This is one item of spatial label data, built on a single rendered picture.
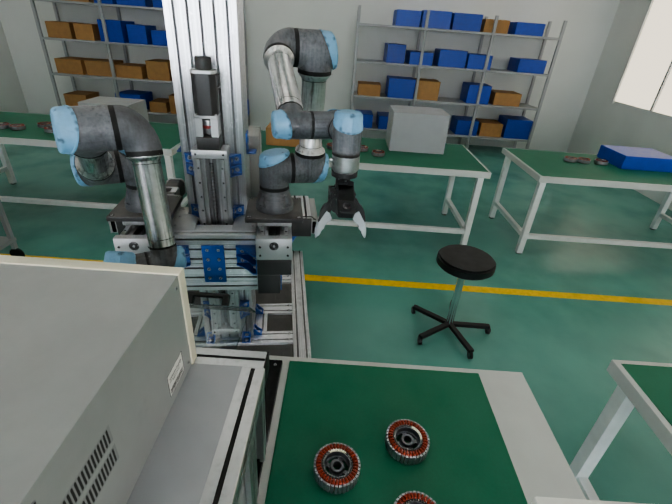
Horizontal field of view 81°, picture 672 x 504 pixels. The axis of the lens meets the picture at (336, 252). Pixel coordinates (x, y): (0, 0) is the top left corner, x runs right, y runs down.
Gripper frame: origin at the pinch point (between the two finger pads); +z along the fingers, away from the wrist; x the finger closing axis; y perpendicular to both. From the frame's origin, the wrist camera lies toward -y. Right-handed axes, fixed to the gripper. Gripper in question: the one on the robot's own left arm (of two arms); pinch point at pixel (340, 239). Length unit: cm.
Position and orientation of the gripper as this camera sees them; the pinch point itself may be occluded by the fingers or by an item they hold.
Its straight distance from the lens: 115.0
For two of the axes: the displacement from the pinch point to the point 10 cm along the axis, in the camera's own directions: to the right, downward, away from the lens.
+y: -1.1, -5.0, 8.6
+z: -0.7, 8.7, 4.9
